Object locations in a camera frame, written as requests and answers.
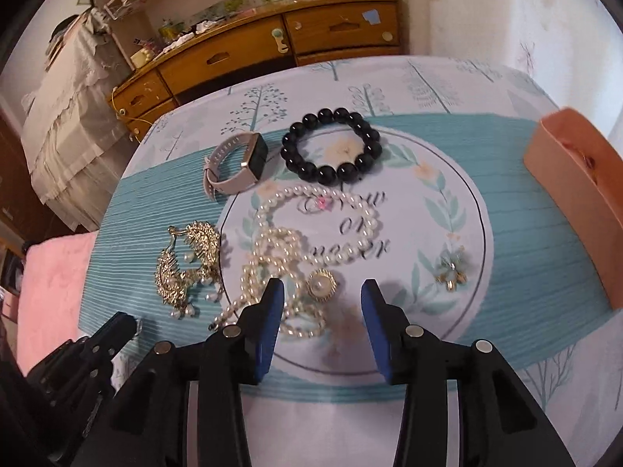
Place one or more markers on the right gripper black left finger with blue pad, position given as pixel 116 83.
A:
pixel 182 406

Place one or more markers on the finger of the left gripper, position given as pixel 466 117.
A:
pixel 113 335

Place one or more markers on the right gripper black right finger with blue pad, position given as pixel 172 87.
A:
pixel 500 423

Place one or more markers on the gold pearl earrings cluster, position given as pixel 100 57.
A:
pixel 191 259

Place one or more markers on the gold flower brooch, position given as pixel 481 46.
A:
pixel 451 269

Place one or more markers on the pink strap smartwatch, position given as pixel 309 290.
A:
pixel 235 165

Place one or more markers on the round pearl gold brooch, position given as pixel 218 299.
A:
pixel 321 285

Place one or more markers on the pink quilted blanket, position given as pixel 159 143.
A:
pixel 50 296

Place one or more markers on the lace-covered furniture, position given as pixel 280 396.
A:
pixel 75 146

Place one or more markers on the pink paper tray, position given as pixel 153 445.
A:
pixel 582 173

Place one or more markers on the wooden desk with drawers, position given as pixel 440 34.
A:
pixel 268 39

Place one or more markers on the white floral curtain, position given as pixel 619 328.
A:
pixel 571 48

